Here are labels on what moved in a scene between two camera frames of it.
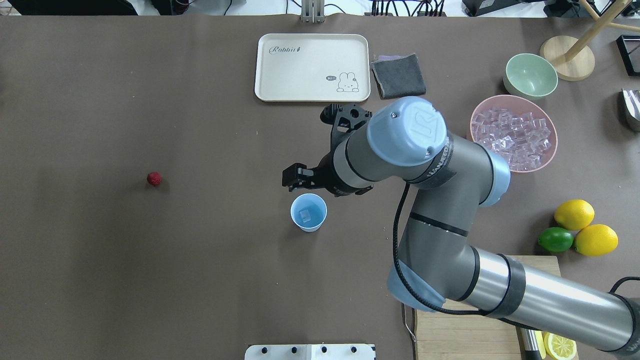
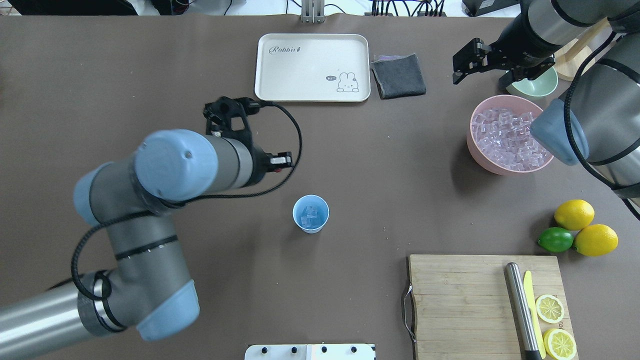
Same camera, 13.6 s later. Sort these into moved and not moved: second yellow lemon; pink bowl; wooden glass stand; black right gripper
Moved: black right gripper
Not moved: pink bowl; second yellow lemon; wooden glass stand
